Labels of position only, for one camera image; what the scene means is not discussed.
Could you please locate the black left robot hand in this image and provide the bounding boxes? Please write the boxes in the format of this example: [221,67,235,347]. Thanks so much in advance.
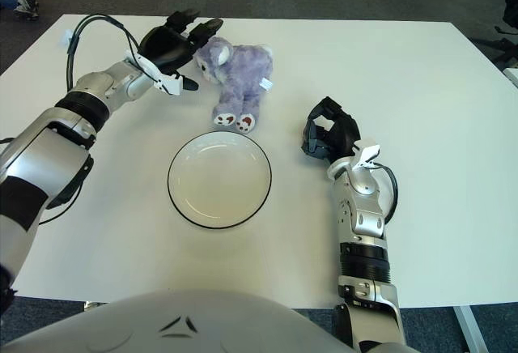
[139,9,224,93]

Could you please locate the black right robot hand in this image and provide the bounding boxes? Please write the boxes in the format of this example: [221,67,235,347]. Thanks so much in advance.
[299,96,361,164]

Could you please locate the purple plush bunny doll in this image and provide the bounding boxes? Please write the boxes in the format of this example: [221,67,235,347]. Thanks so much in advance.
[193,36,275,134]

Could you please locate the white plate with black rim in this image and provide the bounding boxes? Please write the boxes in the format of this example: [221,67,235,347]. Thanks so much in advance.
[167,130,273,231]

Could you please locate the grey white sneaker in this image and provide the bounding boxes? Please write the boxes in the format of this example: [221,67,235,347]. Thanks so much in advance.
[14,0,40,20]

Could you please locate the black stand legs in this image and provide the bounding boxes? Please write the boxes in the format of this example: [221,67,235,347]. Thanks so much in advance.
[471,24,518,66]

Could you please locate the black device on stand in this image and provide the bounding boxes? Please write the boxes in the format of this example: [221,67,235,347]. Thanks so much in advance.
[503,0,518,30]

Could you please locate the white table leg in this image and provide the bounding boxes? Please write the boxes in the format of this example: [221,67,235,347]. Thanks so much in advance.
[452,306,486,353]

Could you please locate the grey robot torso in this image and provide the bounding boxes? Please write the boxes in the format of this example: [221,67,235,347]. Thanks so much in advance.
[0,287,422,353]

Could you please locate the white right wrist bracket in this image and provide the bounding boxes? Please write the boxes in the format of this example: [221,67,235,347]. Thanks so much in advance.
[351,137,382,170]

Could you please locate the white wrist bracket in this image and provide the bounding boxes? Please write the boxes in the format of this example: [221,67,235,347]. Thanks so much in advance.
[351,137,382,170]
[124,49,183,97]

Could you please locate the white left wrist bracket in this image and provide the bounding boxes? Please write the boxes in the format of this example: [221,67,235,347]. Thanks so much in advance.
[124,49,183,97]

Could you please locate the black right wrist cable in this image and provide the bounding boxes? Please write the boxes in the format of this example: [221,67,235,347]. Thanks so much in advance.
[374,162,400,223]

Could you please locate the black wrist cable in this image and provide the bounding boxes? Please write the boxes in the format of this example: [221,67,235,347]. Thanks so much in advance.
[374,162,400,223]
[64,13,142,87]

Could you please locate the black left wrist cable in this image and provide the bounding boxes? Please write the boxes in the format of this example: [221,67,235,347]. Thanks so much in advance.
[64,13,142,87]

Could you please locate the black left elbow cable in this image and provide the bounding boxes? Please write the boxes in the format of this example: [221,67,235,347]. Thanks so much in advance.
[0,136,94,227]

